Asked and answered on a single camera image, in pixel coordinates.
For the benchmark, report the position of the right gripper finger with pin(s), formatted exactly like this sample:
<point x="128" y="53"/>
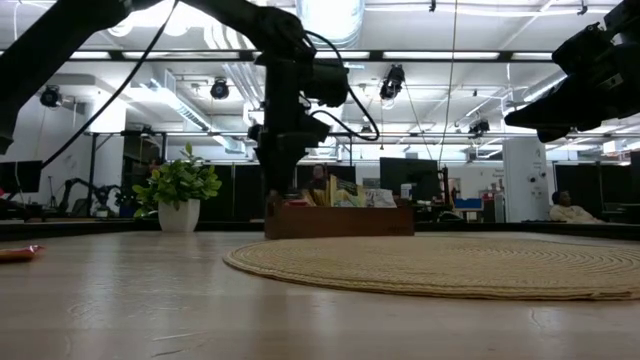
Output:
<point x="555" y="122"/>
<point x="555" y="102"/>

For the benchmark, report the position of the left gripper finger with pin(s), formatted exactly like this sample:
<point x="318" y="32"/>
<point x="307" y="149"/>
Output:
<point x="280" y="175"/>

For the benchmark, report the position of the black background robot arm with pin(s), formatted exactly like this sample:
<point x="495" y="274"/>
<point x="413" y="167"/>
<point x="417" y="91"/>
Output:
<point x="82" y="192"/>

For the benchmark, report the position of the wooden tea organizer box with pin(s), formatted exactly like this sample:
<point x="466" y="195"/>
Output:
<point x="340" y="222"/>

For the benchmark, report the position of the person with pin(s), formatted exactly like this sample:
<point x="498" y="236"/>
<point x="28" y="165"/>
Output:
<point x="570" y="212"/>
<point x="318" y="179"/>

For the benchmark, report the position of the white pillar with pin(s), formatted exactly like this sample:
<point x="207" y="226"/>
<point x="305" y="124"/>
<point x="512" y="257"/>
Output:
<point x="526" y="177"/>

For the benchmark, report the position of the black ceiling spotlight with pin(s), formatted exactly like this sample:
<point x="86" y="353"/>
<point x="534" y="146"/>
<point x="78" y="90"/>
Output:
<point x="50" y="96"/>
<point x="392" y="82"/>
<point x="479" y="126"/>
<point x="219" y="90"/>

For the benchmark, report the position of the green plant in white pot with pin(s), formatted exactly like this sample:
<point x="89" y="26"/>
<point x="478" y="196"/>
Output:
<point x="178" y="217"/>

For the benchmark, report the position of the black monitor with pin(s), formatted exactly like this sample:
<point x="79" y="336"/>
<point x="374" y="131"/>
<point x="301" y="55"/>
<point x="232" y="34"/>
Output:
<point x="407" y="175"/>
<point x="20" y="176"/>

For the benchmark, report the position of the round woven straw placemat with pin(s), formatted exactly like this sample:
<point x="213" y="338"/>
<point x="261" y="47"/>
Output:
<point x="425" y="270"/>

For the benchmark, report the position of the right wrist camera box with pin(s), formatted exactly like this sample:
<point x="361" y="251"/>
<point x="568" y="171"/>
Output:
<point x="552" y="135"/>

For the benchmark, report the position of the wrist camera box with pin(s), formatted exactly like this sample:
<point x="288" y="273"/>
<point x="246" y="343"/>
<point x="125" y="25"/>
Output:
<point x="552" y="135"/>
<point x="317" y="129"/>

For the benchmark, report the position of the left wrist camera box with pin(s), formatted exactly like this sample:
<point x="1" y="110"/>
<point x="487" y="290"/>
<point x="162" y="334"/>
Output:
<point x="317" y="129"/>

